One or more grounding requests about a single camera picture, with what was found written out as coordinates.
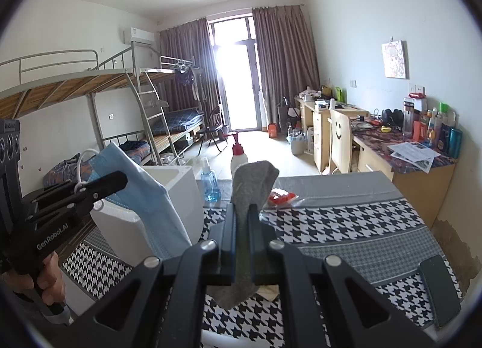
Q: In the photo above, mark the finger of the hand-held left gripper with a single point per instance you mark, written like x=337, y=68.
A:
x=52, y=191
x=105, y=184

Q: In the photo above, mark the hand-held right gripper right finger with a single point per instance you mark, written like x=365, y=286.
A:
x=263, y=250

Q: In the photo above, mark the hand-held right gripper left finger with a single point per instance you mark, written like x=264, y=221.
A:
x=226, y=246

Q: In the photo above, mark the blue face mask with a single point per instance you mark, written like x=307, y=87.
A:
x=143, y=201

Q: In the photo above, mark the white foam box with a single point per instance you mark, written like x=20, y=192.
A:
x=188, y=201

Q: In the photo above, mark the grey sock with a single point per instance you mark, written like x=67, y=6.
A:
x=248, y=186

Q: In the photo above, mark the person's left hand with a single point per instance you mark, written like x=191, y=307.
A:
x=51, y=284

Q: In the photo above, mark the grey purple clothing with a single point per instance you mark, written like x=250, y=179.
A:
x=62, y=172

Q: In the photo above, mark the blue orange quilt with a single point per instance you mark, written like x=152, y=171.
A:
x=88, y=171

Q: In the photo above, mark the dark blue blanket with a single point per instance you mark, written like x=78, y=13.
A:
x=135, y=152

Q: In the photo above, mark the red snack packet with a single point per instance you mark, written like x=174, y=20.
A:
x=280, y=197

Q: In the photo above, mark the blue spray bottle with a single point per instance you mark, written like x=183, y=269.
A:
x=211, y=186

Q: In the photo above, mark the houndstooth tablecloth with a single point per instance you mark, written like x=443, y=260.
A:
x=339, y=227

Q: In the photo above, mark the small grey metal bunk bed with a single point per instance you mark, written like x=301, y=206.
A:
x=177, y=140

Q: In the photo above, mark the white pump lotion bottle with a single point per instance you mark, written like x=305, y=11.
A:
x=238, y=163

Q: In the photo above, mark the blue checkered bedding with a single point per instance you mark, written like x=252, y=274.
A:
x=177, y=120

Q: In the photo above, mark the large grey metal bunk bed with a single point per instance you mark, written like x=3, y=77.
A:
x=75, y=88

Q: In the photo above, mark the white waste bin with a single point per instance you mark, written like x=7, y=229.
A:
x=297, y=144

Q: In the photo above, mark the black folding chair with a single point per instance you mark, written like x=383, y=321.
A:
x=212, y=129

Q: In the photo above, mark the orange box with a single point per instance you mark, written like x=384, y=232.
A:
x=273, y=130

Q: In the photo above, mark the plain wooden desk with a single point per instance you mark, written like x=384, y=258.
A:
x=320, y=140

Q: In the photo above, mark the dark hanging clothes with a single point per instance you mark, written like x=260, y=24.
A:
x=184, y=77

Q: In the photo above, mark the wooden chair with smiley face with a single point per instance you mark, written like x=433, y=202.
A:
x=340, y=137

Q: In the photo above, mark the dark floor bag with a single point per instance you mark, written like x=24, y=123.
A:
x=286, y=114

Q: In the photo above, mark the white air conditioner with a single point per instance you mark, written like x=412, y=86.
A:
x=139, y=35

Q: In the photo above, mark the brown curtain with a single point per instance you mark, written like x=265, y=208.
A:
x=282, y=61
x=180, y=50

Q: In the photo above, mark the glass balcony door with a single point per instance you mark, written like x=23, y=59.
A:
x=241, y=88

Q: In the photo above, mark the wooden desk with patterned cover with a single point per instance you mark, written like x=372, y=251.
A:
x=414, y=193

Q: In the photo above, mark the green bag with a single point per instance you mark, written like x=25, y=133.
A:
x=339, y=94

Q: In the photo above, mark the printed paper leaflet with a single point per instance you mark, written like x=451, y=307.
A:
x=414, y=154

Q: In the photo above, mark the black smartphone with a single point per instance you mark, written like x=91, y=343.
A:
x=438, y=287

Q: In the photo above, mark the group of toiletry bottles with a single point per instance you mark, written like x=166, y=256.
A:
x=444, y=137

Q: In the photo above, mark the white wall socket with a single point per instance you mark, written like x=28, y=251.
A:
x=417, y=88

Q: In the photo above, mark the cartoon wall poster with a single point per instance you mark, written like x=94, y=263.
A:
x=394, y=59

